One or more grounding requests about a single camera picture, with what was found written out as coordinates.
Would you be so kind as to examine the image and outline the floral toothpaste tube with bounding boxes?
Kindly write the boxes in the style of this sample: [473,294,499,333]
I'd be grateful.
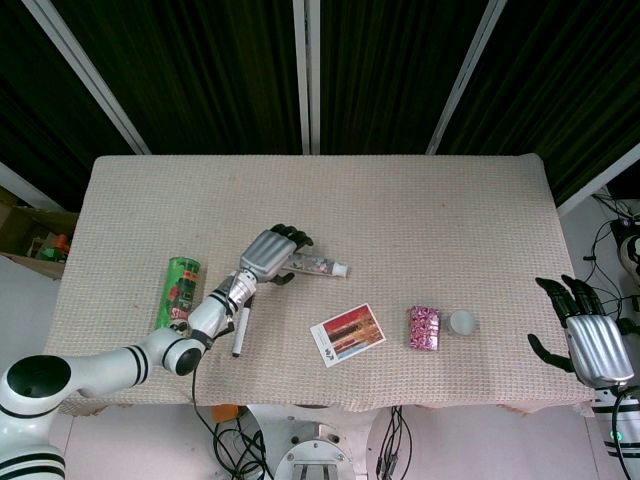
[279,252,337,276]

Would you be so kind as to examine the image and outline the white frame post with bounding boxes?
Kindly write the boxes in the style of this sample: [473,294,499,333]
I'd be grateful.
[424,0,509,155]
[556,144,640,217]
[292,0,324,155]
[0,159,57,209]
[22,0,152,155]

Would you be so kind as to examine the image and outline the dark green curtain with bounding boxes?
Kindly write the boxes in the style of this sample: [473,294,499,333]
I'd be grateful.
[319,0,494,155]
[0,0,137,204]
[49,0,306,155]
[439,0,640,206]

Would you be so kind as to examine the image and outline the white black marker pen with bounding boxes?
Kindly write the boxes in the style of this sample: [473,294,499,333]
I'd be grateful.
[230,294,254,358]

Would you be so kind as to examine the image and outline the orange green items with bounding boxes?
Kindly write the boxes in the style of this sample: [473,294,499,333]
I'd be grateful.
[35,233,70,262]

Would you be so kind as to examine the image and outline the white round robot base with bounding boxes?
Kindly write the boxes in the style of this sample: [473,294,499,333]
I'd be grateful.
[273,405,359,480]

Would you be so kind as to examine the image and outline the green Pringles can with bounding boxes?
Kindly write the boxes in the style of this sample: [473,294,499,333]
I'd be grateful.
[154,256,204,334]

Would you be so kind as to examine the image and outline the red picture postcard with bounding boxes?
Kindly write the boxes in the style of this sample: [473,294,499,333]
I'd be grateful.
[309,303,389,369]

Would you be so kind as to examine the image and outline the beige waffle tablecloth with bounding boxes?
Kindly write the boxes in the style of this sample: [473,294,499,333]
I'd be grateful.
[43,153,597,419]

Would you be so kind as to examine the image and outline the tangled black cables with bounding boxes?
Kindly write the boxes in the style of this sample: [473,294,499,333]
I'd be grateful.
[582,188,640,324]

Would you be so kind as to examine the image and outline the brown cardboard box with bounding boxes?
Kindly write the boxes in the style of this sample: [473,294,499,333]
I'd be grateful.
[0,187,79,279]

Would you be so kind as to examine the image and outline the black cable bundle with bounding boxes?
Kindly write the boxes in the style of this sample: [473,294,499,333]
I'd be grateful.
[374,405,417,480]

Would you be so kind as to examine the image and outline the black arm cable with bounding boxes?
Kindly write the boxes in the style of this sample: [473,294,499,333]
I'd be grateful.
[191,349,275,480]

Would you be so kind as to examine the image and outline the pink patterned card deck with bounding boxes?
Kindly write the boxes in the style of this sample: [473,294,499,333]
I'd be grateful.
[407,305,442,352]

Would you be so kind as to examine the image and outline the white rounded device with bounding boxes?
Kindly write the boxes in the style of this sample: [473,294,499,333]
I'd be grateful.
[618,233,640,287]

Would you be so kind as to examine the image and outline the small white round jar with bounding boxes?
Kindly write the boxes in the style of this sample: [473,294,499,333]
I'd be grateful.
[447,309,479,338]

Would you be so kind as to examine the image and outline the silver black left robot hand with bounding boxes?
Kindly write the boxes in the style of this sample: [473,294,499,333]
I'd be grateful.
[234,223,316,289]

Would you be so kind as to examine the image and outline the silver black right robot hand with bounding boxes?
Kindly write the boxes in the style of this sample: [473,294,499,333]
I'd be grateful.
[528,274,635,389]

